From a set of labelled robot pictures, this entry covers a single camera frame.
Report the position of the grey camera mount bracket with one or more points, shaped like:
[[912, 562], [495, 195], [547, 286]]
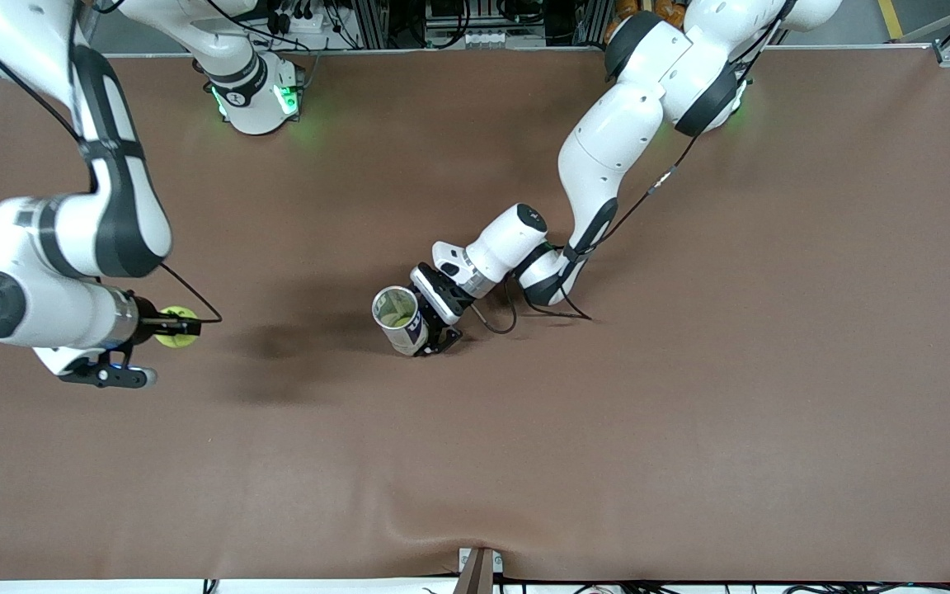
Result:
[[477, 573]]

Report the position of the white power strip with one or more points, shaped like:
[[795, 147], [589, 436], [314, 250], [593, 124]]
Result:
[[302, 23]]

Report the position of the white terminal block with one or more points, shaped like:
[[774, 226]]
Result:
[[487, 38]]

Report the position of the grey black bar camera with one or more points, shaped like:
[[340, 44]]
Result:
[[112, 377]]

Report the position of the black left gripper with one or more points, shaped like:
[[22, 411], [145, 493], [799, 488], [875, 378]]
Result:
[[439, 298]]

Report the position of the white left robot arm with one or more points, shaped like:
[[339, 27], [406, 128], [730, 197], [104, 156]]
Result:
[[607, 140]]

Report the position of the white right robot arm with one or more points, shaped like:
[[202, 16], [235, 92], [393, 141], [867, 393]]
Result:
[[30, 318]]

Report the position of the aluminium rack frame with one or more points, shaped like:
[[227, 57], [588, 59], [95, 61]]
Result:
[[376, 25]]

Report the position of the orange netted bag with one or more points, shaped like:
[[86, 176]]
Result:
[[673, 8]]

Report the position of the brown table mat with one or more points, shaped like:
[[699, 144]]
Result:
[[475, 454]]

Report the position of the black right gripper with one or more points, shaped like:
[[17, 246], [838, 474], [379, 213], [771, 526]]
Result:
[[146, 320]]

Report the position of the tennis ball Wilson print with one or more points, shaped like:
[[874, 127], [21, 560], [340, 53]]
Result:
[[171, 313]]

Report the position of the white blue tennis ball can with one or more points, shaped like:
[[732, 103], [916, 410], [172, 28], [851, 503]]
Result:
[[409, 338]]

